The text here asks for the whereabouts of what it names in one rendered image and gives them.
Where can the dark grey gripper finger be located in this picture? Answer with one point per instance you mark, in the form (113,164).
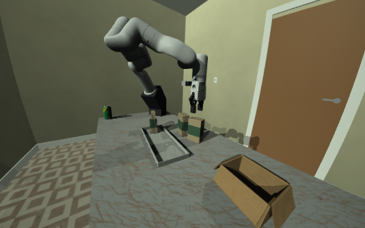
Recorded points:
(200,105)
(192,103)

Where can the open brown cardboard box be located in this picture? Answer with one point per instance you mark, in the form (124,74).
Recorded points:
(270,187)

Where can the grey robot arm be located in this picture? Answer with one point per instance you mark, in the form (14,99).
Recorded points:
(132,36)

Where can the green drink can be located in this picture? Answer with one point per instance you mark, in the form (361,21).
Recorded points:
(107,112)

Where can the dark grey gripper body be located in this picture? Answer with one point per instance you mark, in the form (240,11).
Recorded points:
(199,88)

